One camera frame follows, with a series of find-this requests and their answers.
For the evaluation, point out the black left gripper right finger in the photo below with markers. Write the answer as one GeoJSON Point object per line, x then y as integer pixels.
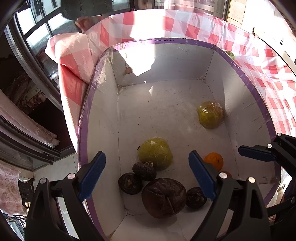
{"type": "Point", "coordinates": [237, 211]}

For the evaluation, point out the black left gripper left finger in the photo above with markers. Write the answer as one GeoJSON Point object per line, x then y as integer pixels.
{"type": "Point", "coordinates": [44, 220]}

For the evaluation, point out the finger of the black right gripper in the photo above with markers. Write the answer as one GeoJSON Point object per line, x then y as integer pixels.
{"type": "Point", "coordinates": [280, 150]}

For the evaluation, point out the yellow-green fruit half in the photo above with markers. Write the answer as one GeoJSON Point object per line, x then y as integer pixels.
{"type": "Point", "coordinates": [210, 114]}

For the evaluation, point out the small dark fruit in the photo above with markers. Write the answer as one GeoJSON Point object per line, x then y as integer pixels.
{"type": "Point", "coordinates": [195, 198]}
{"type": "Point", "coordinates": [130, 184]}

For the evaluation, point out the dark fruit half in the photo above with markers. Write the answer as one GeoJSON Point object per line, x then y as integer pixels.
{"type": "Point", "coordinates": [145, 171]}

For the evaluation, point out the yellow apple half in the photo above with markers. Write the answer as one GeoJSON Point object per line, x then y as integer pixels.
{"type": "Point", "coordinates": [157, 151]}

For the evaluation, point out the green fruit half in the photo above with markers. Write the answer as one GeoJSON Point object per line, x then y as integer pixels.
{"type": "Point", "coordinates": [230, 54]}

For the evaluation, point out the small orange by box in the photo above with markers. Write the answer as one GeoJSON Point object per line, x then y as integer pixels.
{"type": "Point", "coordinates": [215, 160]}

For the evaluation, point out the large dark brown fruit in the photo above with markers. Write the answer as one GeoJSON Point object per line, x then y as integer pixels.
{"type": "Point", "coordinates": [164, 197]}

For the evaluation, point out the purple-rimmed white cardboard box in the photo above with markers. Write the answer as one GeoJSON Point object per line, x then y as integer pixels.
{"type": "Point", "coordinates": [152, 89]}

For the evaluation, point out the red white checkered tablecloth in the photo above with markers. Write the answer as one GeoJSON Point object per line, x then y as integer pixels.
{"type": "Point", "coordinates": [77, 54]}

